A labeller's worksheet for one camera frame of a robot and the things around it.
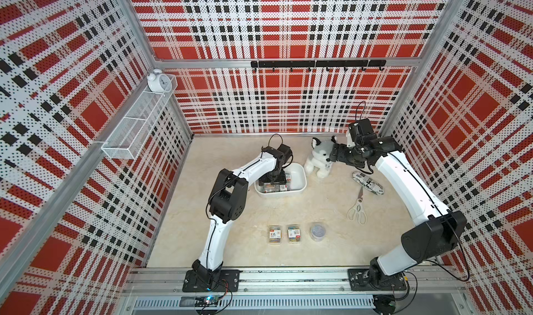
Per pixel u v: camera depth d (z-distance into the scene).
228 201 0.56
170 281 0.75
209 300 0.70
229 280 0.73
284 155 0.75
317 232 0.83
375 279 0.66
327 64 0.90
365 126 0.61
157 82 0.80
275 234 0.82
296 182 1.01
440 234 0.42
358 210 0.91
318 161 0.95
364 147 0.56
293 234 0.82
